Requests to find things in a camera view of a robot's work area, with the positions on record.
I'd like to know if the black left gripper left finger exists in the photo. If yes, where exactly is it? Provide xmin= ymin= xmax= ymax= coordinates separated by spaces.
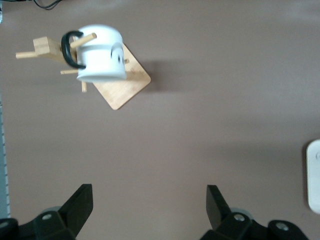
xmin=0 ymin=183 xmax=94 ymax=240

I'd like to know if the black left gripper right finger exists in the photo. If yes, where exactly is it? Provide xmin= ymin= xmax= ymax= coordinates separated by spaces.
xmin=199 ymin=184 xmax=311 ymax=240

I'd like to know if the white mug black handle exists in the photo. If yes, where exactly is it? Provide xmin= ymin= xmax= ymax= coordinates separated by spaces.
xmin=60 ymin=23 xmax=125 ymax=84

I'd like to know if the wooden cup rack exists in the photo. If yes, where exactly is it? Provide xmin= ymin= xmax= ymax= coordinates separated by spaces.
xmin=15 ymin=32 xmax=152 ymax=111

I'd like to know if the beige plastic tray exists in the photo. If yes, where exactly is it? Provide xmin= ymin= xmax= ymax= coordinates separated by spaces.
xmin=305 ymin=138 xmax=320 ymax=215

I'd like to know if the black cable bundle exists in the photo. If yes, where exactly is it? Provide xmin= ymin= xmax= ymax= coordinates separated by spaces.
xmin=33 ymin=0 xmax=66 ymax=10

